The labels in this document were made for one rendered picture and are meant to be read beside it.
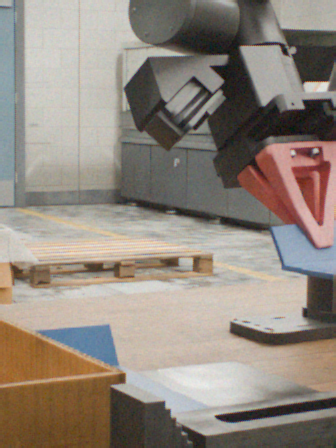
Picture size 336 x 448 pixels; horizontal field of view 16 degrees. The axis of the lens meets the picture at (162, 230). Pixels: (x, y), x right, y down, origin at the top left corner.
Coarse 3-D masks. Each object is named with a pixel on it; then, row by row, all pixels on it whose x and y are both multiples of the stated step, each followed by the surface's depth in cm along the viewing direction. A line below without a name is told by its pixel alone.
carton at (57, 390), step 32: (0, 320) 70; (0, 352) 70; (32, 352) 66; (64, 352) 62; (0, 384) 70; (32, 384) 54; (64, 384) 55; (96, 384) 56; (0, 416) 54; (32, 416) 54; (64, 416) 55; (96, 416) 56
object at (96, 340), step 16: (48, 336) 77; (64, 336) 77; (80, 336) 78; (96, 336) 78; (112, 336) 79; (96, 352) 78; (112, 352) 78; (144, 384) 73; (160, 384) 73; (176, 400) 69; (192, 400) 69
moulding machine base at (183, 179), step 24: (144, 144) 1164; (192, 144) 1063; (144, 168) 1163; (168, 168) 1115; (192, 168) 1070; (144, 192) 1166; (168, 192) 1117; (192, 192) 1072; (216, 192) 1030; (240, 192) 992; (216, 216) 1040; (240, 216) 993; (264, 216) 958
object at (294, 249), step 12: (276, 228) 82; (288, 228) 82; (300, 228) 83; (276, 240) 81; (288, 240) 82; (300, 240) 82; (288, 252) 81; (300, 252) 82; (312, 252) 82; (324, 252) 83; (288, 264) 81; (300, 264) 81; (312, 264) 81; (324, 264) 80
